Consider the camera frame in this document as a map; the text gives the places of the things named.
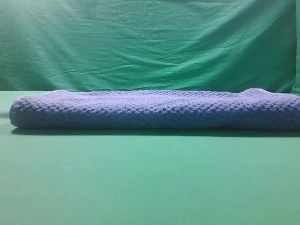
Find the blue waffle-weave towel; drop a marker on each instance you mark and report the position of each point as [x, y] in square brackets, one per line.
[253, 108]

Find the green backdrop cloth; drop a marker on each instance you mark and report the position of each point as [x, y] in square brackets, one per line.
[89, 45]

